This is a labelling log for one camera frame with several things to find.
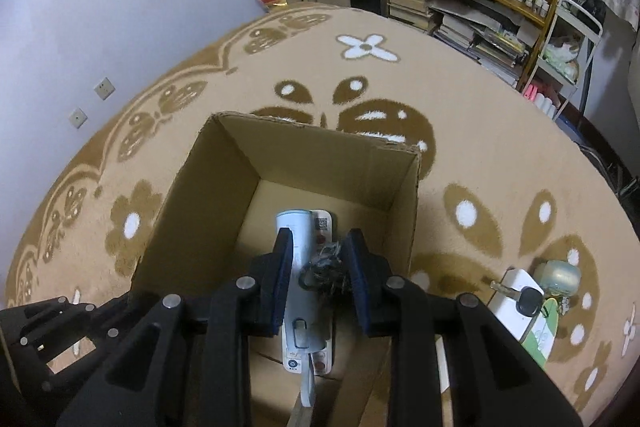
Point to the beige wall socket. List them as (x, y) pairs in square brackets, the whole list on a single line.
[(78, 118), (105, 88)]

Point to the beige floral carpet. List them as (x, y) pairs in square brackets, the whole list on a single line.
[(475, 147)]

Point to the black car key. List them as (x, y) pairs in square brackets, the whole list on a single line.
[(527, 302)]

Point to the pile of magazines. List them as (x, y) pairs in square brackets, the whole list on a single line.
[(480, 37)]

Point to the green oval disc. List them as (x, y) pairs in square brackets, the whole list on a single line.
[(542, 337)]

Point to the brown cardboard box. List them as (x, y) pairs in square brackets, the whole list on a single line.
[(320, 157)]

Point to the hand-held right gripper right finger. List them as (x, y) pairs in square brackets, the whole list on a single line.
[(357, 287)]

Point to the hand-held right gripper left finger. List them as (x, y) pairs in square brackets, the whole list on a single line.
[(280, 287)]

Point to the white trolley cart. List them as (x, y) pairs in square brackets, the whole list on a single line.
[(565, 57)]

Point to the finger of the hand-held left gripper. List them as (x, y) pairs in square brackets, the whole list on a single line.
[(65, 327)]

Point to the white remote with coloured buttons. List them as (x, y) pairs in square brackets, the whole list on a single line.
[(324, 227)]

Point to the stack of old books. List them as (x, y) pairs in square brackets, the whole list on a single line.
[(410, 2)]

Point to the pale green rounded device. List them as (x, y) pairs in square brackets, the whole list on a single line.
[(560, 279)]

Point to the white charger cube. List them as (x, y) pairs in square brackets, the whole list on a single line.
[(510, 302)]

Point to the pale blue white tube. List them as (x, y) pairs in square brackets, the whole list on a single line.
[(300, 232)]

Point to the dark bunch of keys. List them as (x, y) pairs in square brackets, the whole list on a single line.
[(325, 272)]

